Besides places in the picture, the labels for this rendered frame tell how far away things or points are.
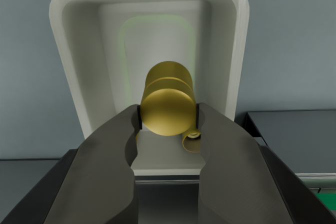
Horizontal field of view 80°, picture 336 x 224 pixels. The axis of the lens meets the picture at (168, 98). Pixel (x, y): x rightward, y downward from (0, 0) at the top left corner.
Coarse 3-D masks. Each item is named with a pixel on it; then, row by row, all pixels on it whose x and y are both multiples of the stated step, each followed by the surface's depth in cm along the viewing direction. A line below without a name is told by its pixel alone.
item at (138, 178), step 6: (138, 180) 32; (144, 180) 32; (150, 180) 32; (156, 180) 32; (162, 180) 32; (168, 180) 32; (174, 180) 32; (180, 180) 32; (186, 180) 32; (192, 180) 32; (198, 180) 32
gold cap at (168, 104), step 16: (160, 64) 14; (176, 64) 14; (160, 80) 12; (176, 80) 12; (144, 96) 11; (160, 96) 11; (176, 96) 11; (192, 96) 12; (144, 112) 12; (160, 112) 12; (176, 112) 12; (192, 112) 12; (160, 128) 12; (176, 128) 12
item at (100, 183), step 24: (120, 120) 11; (96, 144) 9; (120, 144) 9; (72, 168) 8; (96, 168) 8; (120, 168) 8; (72, 192) 7; (96, 192) 7; (120, 192) 7; (48, 216) 6; (72, 216) 6; (96, 216) 6; (120, 216) 6
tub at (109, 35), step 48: (96, 0) 19; (144, 0) 23; (192, 0) 23; (240, 0) 17; (96, 48) 24; (144, 48) 26; (192, 48) 26; (240, 48) 18; (96, 96) 24; (144, 144) 30
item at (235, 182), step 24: (216, 120) 10; (216, 144) 9; (240, 144) 9; (216, 168) 8; (240, 168) 8; (264, 168) 8; (216, 192) 7; (240, 192) 7; (264, 192) 7; (216, 216) 6; (240, 216) 6; (264, 216) 6; (288, 216) 6
